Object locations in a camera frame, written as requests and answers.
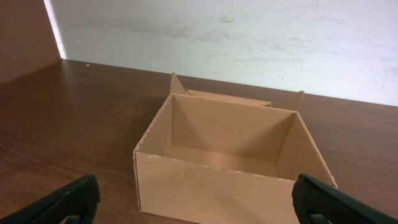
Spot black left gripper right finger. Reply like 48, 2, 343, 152
292, 174, 397, 224

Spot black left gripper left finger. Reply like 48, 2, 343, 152
1, 175, 100, 224

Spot open brown cardboard box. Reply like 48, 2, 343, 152
133, 75, 336, 223

